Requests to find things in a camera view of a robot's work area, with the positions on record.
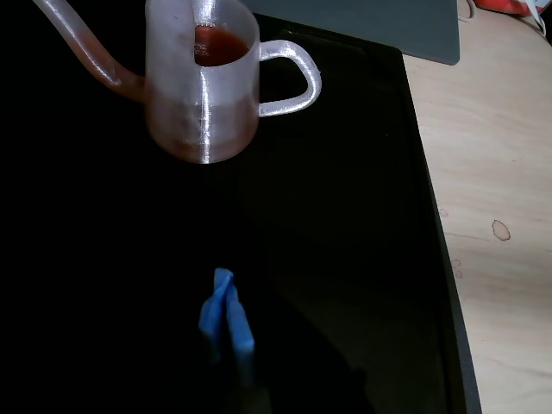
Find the orange and white box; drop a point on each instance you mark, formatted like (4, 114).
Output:
(500, 4)

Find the translucent gooseneck kettle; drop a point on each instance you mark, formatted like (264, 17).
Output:
(202, 121)

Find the black silicone work mat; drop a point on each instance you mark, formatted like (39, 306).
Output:
(345, 215)

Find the grey backdrop sheet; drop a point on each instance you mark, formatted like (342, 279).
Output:
(388, 26)

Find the gripper finger blue tape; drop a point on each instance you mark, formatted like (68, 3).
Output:
(213, 315)
(240, 332)

